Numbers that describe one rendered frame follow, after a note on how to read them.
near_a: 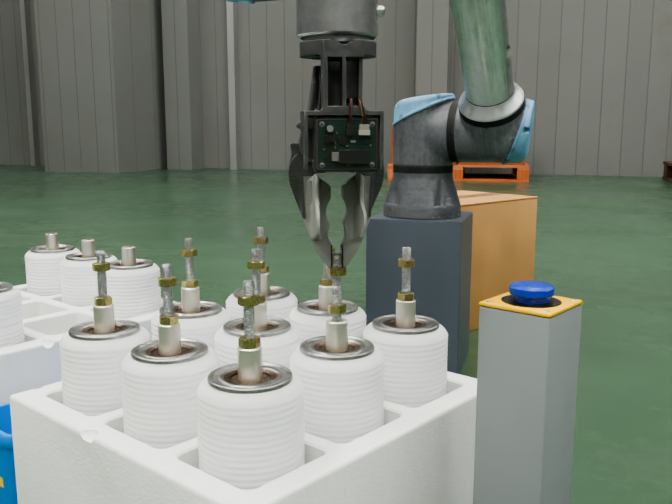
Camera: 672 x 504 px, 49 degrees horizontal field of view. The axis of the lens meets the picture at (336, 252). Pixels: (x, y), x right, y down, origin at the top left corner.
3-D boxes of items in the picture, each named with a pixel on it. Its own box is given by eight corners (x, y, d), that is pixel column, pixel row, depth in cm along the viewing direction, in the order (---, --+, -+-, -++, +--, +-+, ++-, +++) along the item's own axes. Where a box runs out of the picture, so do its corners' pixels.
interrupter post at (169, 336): (168, 360, 72) (167, 327, 71) (152, 355, 73) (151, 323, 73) (187, 354, 74) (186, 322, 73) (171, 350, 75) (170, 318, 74)
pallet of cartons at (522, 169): (532, 176, 696) (534, 128, 688) (528, 183, 609) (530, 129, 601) (400, 173, 732) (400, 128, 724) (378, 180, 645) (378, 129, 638)
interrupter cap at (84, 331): (58, 343, 77) (57, 337, 77) (81, 324, 85) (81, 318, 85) (130, 343, 77) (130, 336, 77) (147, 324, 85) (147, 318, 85)
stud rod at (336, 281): (343, 326, 74) (342, 253, 73) (340, 329, 73) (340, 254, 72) (333, 325, 75) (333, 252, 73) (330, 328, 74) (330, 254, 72)
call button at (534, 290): (521, 298, 71) (522, 278, 70) (560, 305, 68) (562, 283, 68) (500, 306, 68) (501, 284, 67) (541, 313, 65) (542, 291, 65)
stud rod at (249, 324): (247, 361, 66) (245, 279, 65) (257, 362, 66) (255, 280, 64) (242, 364, 65) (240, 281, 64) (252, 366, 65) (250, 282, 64)
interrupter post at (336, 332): (320, 352, 74) (320, 320, 74) (334, 346, 76) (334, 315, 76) (339, 356, 73) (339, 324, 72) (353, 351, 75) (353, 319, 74)
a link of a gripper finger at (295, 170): (287, 217, 71) (290, 125, 70) (287, 215, 73) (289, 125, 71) (336, 218, 72) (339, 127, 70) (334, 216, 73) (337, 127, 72)
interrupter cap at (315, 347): (284, 353, 74) (284, 347, 74) (330, 336, 80) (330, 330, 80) (344, 368, 69) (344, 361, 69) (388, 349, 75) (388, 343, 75)
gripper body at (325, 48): (301, 178, 65) (299, 36, 63) (296, 171, 73) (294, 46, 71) (386, 177, 66) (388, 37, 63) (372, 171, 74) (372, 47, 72)
